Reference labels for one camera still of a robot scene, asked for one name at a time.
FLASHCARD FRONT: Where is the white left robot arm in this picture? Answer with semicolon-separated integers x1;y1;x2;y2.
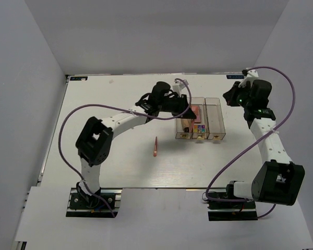
76;78;197;208

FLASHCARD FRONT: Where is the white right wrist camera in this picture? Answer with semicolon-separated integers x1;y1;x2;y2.
238;69;259;88

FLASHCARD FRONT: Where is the colourful small eyeshadow palette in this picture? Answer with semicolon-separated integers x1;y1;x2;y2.
193;124;206;133

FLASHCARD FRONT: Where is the rose gold blush palette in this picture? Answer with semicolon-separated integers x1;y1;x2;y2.
191;105;201;123

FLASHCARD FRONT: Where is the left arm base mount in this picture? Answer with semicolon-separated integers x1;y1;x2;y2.
66;188;122;218

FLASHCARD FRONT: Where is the beige foundation tube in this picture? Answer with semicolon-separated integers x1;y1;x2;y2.
181;119;192;133

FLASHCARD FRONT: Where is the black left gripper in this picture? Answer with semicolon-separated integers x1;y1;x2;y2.
159;94;197;119

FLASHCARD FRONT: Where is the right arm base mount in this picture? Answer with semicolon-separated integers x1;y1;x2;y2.
202;193;258;221

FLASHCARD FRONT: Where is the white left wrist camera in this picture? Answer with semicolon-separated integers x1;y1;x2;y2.
172;78;191;96

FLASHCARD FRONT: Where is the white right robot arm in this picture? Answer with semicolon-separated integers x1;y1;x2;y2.
223;80;305;208

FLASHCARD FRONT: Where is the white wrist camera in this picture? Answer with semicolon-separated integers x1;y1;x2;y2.
172;78;191;96
238;69;259;88

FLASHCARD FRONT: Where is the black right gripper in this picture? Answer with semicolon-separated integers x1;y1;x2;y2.
223;81;252;108

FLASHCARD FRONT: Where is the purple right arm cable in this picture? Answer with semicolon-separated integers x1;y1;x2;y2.
202;66;296;219

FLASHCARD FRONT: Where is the clear acrylic organizer tray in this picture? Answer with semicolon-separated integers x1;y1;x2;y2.
175;97;226;141

